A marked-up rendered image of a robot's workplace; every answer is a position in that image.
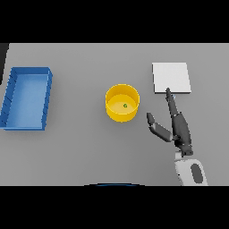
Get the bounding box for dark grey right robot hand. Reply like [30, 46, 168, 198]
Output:
[146, 87, 194, 157]

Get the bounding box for pale square measuring scale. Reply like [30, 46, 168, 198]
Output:
[151, 62, 192, 95]

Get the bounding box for yellow bowl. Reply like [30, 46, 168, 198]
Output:
[105, 83, 140, 123]

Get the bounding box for blue tray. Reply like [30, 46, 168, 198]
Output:
[0, 66, 54, 131]

